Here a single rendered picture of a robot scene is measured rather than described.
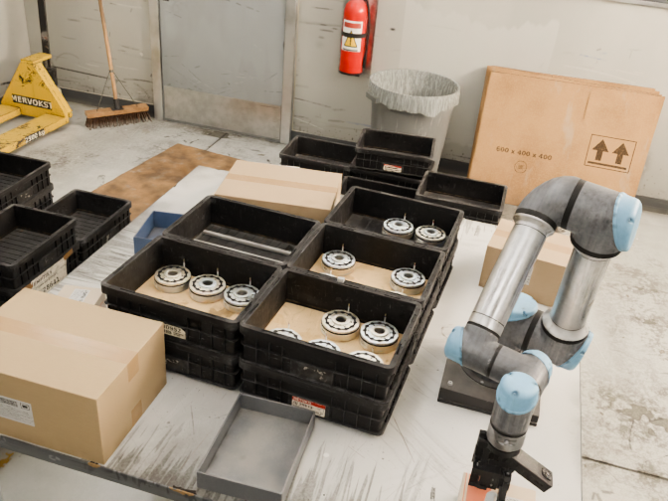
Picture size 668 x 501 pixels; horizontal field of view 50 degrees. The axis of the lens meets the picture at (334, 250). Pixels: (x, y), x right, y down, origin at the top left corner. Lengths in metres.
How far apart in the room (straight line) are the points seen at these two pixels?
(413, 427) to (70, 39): 4.59
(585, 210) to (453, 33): 3.27
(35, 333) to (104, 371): 0.23
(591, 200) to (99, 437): 1.19
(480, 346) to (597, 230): 0.35
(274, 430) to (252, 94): 3.68
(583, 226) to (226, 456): 0.97
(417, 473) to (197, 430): 0.54
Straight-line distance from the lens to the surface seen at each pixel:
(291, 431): 1.82
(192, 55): 5.34
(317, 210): 2.38
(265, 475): 1.72
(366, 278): 2.16
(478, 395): 1.94
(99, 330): 1.83
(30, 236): 3.11
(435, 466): 1.80
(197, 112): 5.46
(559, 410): 2.05
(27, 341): 1.83
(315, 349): 1.71
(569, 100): 4.66
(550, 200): 1.61
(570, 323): 1.82
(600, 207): 1.60
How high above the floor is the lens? 1.99
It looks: 31 degrees down
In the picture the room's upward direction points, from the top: 5 degrees clockwise
